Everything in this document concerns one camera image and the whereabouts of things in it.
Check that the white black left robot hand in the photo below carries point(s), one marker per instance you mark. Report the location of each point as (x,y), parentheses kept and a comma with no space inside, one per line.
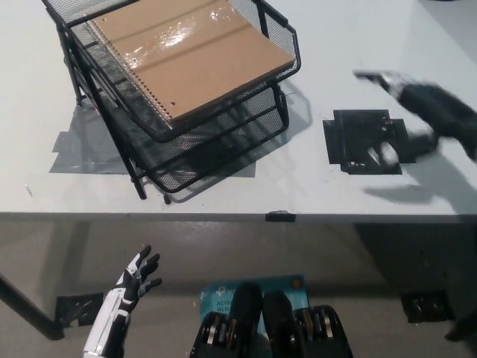
(115,302)

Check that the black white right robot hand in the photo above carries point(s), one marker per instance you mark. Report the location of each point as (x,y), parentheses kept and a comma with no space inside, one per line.
(432,108)

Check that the spiral-bound notebook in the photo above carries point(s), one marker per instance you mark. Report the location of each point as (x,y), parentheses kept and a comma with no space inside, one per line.
(194,59)

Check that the black mesh two-tier file tray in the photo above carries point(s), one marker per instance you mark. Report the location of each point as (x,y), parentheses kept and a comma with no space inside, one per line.
(208,149)

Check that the black floor tape patch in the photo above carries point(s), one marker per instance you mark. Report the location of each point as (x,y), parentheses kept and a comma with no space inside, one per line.
(425,306)
(78,309)

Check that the black tape square patch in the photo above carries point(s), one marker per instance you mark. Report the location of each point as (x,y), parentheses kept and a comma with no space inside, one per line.
(354,141)

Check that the black metal table leg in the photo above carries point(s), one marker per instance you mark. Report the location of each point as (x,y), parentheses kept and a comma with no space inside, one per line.
(26,306)

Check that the grey duct tape patch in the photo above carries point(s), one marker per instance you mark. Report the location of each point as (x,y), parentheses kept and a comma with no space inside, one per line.
(74,160)

